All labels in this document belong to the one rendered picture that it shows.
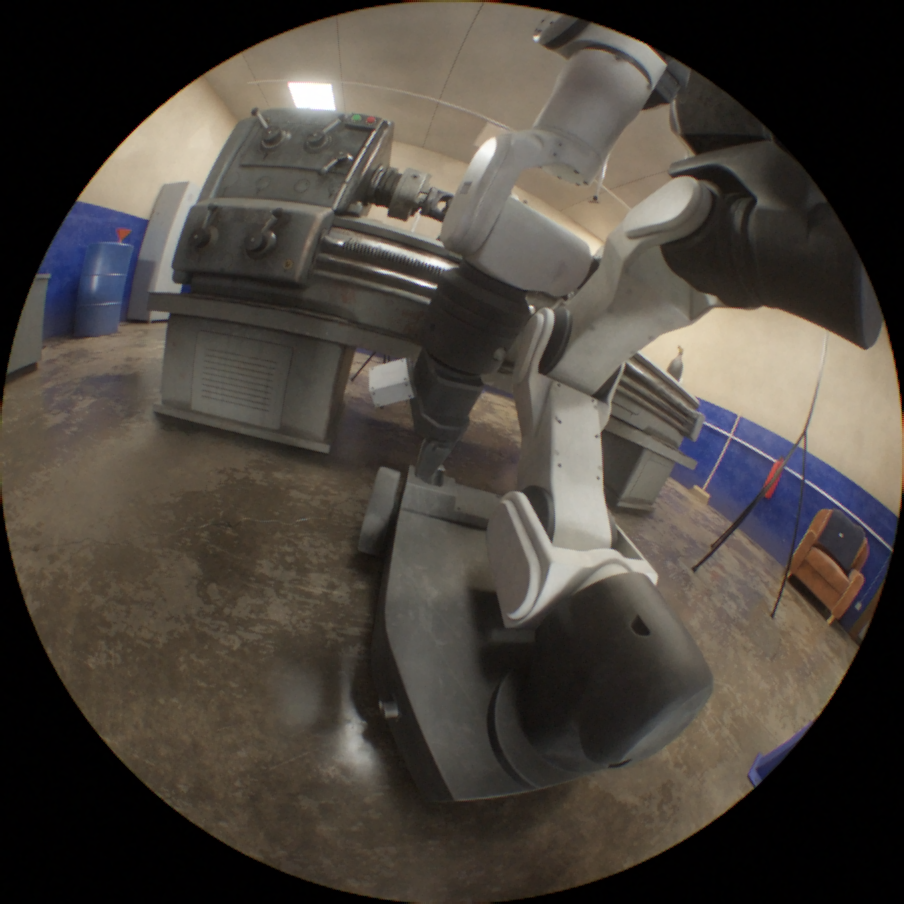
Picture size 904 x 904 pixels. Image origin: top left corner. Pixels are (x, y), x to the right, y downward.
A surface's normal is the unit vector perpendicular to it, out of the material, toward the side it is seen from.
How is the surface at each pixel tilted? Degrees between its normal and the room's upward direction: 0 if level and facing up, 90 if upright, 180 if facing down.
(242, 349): 90
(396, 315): 90
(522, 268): 114
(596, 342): 139
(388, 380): 41
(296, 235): 90
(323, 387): 90
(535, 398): 73
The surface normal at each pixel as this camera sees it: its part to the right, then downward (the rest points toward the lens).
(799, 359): -0.92, -0.21
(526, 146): 0.21, 0.77
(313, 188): 0.23, 0.42
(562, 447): 0.28, -0.38
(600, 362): -0.14, 0.81
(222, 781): 0.33, -0.88
